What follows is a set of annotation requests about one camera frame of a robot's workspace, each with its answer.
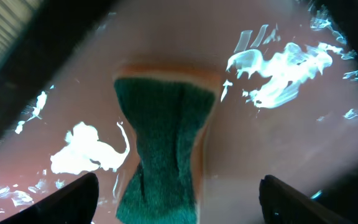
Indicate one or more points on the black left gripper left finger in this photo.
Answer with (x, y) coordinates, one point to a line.
(73, 204)

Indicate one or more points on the black tray with red liquid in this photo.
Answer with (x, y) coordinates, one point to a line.
(287, 107)

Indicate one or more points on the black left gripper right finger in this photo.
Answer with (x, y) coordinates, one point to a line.
(282, 204)

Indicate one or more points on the green and orange sponge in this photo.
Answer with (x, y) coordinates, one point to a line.
(168, 107)

